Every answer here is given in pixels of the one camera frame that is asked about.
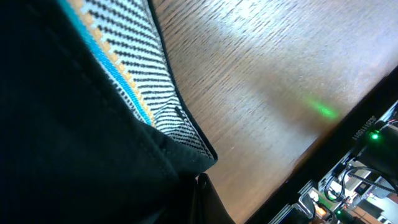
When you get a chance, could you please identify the black trousers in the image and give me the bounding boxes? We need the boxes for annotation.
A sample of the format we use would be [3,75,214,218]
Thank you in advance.
[1,1,218,223]

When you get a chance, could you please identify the robot base electronics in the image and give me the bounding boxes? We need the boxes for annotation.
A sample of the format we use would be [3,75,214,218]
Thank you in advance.
[270,103,397,224]

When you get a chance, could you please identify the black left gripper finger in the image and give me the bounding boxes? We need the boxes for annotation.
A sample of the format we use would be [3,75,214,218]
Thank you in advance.
[197,173,234,224]

